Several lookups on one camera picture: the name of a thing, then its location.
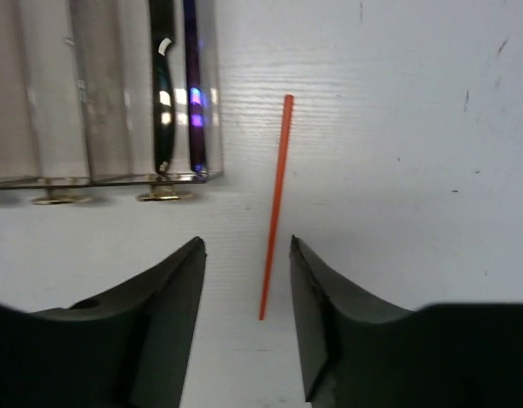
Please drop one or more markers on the black knife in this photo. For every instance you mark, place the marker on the black knife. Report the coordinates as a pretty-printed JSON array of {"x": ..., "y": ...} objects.
[{"x": 161, "y": 13}]

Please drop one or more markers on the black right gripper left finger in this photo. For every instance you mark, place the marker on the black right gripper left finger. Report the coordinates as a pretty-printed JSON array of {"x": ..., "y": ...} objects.
[{"x": 128, "y": 346}]

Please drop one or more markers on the purple iridescent knife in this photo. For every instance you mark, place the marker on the purple iridescent knife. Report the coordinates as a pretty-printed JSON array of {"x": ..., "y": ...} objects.
[{"x": 195, "y": 98}]

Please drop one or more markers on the clear four-compartment utensil organizer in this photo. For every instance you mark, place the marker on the clear four-compartment utensil organizer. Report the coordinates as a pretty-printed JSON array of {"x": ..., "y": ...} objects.
[{"x": 76, "y": 101}]

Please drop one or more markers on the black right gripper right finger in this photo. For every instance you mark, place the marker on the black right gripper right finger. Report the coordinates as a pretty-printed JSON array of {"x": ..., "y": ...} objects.
[{"x": 358, "y": 350}]

